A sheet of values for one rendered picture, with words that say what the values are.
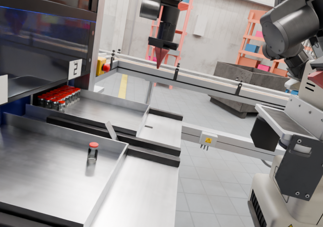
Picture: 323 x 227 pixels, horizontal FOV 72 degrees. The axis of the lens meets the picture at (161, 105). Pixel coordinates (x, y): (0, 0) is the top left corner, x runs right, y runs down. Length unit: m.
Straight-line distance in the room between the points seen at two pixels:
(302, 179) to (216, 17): 7.40
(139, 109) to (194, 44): 6.87
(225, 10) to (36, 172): 7.73
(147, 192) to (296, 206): 0.42
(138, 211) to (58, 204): 0.14
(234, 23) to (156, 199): 7.80
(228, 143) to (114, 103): 1.14
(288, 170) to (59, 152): 0.55
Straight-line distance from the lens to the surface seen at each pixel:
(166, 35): 0.76
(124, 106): 0.92
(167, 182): 0.55
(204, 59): 7.86
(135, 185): 0.52
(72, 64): 0.79
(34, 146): 0.62
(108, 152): 0.60
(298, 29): 0.41
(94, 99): 0.95
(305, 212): 0.75
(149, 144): 0.64
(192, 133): 1.79
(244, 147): 1.89
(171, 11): 0.77
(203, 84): 1.65
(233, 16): 8.11
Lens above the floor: 1.20
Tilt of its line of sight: 18 degrees down
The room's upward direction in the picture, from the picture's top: 13 degrees clockwise
